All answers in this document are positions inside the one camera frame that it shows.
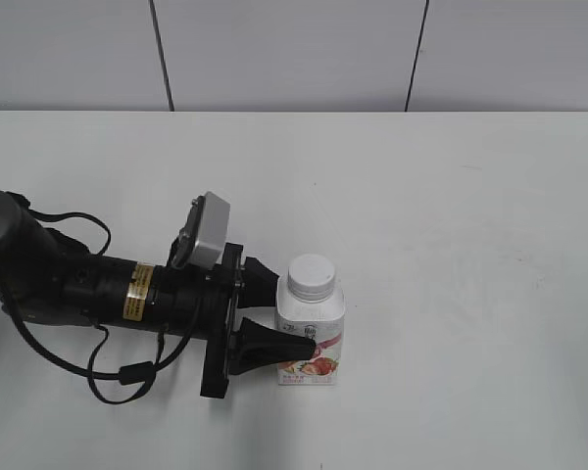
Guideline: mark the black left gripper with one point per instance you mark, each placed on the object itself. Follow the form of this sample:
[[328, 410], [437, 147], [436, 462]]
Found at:
[[197, 303]]

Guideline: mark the white strawberry yogurt bottle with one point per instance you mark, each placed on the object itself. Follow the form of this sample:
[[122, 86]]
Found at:
[[322, 322]]

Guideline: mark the white ribbed bottle cap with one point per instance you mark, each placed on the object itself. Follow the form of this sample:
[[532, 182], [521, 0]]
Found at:
[[311, 278]]

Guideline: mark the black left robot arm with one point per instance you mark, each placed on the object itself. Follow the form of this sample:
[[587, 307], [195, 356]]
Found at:
[[49, 278]]

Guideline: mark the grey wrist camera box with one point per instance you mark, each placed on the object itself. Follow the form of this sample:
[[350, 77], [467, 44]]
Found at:
[[201, 240]]

